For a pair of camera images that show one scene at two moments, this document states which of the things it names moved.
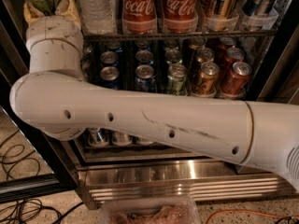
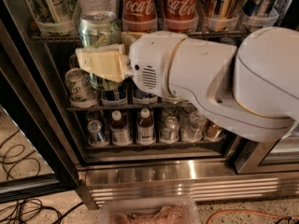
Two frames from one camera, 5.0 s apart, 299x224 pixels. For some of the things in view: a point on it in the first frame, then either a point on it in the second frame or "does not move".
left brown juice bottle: (121, 139) does not move
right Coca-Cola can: (180, 13) does not move
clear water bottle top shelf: (98, 9) does not move
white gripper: (53, 29) to (151, 61)
